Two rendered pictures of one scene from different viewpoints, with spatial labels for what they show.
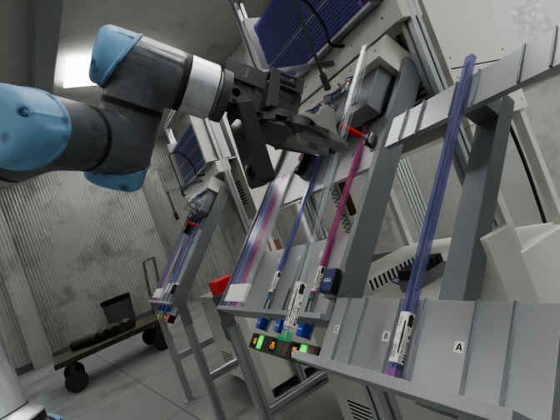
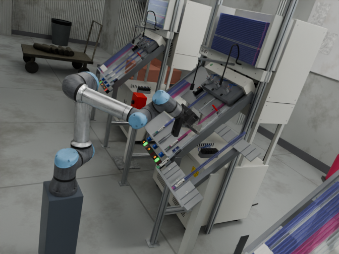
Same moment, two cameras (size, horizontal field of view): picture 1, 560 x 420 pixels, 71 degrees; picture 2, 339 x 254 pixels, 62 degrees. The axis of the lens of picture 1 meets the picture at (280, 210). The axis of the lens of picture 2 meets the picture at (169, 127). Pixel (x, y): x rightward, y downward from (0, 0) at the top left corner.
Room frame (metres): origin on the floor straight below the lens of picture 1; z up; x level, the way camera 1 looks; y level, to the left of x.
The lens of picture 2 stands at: (-0.83, 0.09, 1.59)
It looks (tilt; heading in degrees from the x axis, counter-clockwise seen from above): 22 degrees down; 358
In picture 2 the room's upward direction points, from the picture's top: 14 degrees clockwise
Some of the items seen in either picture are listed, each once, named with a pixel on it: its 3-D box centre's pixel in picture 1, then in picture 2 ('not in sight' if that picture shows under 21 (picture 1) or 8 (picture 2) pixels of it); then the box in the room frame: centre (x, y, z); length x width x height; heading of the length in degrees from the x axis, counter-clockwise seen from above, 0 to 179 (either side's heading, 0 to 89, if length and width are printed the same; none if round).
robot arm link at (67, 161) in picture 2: not in sight; (66, 163); (0.47, 0.54, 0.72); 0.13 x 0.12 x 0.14; 166
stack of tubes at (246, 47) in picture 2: (313, 17); (242, 38); (1.28, -0.33, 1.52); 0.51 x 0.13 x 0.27; 29
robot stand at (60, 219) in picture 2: not in sight; (59, 226); (0.47, 0.54, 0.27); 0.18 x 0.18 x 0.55; 35
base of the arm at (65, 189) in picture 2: not in sight; (64, 181); (0.47, 0.54, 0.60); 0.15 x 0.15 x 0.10
